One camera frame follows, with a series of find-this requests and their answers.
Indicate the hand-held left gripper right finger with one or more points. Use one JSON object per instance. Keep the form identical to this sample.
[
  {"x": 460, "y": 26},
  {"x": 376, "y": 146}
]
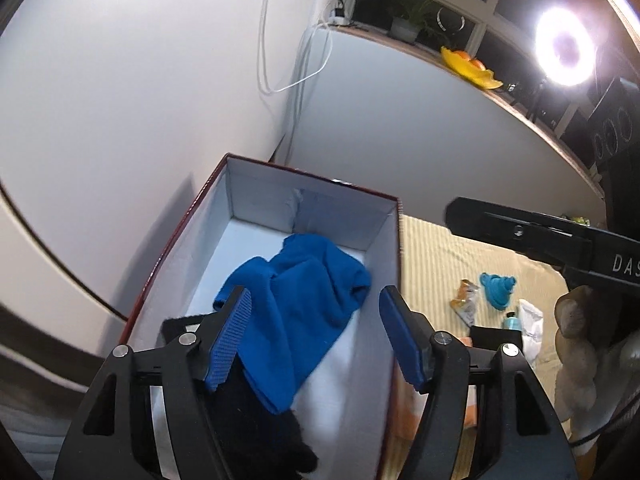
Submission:
[{"x": 400, "y": 340}]

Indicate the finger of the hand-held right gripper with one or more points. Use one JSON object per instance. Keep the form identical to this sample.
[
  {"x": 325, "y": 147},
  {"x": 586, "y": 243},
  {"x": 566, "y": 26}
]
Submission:
[{"x": 517, "y": 240}]

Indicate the orange white tissue pack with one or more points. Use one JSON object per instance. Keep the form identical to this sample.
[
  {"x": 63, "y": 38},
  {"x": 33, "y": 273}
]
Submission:
[{"x": 472, "y": 410}]

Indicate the small teal bottle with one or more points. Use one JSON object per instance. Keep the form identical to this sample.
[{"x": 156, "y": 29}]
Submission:
[{"x": 511, "y": 320}]

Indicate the black fuzzy cloth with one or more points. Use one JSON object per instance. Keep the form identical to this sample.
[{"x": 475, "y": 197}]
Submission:
[{"x": 260, "y": 425}]

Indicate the yellow dish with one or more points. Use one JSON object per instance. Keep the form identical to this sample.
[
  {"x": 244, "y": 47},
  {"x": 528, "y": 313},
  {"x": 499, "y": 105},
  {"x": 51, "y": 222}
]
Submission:
[{"x": 470, "y": 72}]

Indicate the white power strip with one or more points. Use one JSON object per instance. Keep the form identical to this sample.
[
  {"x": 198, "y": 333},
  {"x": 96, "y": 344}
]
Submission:
[{"x": 340, "y": 19}]

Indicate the window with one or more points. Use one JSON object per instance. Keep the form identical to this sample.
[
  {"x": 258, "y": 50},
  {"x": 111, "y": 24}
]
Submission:
[{"x": 492, "y": 15}]

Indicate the white wipes packet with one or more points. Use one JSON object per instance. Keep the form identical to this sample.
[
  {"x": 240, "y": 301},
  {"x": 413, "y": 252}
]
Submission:
[{"x": 530, "y": 330}]

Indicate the person's right hand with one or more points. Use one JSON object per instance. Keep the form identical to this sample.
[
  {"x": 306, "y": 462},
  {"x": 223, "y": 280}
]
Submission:
[{"x": 575, "y": 320}]

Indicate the blue cloth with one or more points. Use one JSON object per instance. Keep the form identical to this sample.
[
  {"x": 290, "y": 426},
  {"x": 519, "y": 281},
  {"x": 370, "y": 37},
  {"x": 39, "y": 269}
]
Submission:
[{"x": 300, "y": 300}]

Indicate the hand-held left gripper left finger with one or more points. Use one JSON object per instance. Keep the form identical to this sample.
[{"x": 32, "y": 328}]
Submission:
[{"x": 230, "y": 340}]

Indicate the blue silicone funnel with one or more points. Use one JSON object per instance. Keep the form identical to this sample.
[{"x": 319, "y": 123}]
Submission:
[{"x": 497, "y": 287}]

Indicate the small green object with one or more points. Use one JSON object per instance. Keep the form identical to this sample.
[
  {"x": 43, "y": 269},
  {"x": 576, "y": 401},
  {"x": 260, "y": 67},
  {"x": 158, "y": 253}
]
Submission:
[{"x": 579, "y": 220}]

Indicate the colourful snack packet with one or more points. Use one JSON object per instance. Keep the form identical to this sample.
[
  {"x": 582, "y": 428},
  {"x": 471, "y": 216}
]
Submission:
[{"x": 465, "y": 305}]

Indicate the potted plant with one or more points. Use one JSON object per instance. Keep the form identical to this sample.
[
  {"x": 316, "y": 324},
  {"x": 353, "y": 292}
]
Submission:
[{"x": 404, "y": 29}]

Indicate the black speaker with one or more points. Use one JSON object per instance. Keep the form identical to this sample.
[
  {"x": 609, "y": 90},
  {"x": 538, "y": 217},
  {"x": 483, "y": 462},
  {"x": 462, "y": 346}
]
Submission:
[{"x": 612, "y": 130}]

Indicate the red cardboard box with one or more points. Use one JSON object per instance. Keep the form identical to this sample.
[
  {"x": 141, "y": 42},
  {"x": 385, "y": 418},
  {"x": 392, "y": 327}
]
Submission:
[{"x": 310, "y": 200}]

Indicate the grey striped cloth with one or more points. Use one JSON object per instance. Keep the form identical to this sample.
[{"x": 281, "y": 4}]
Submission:
[{"x": 30, "y": 420}]

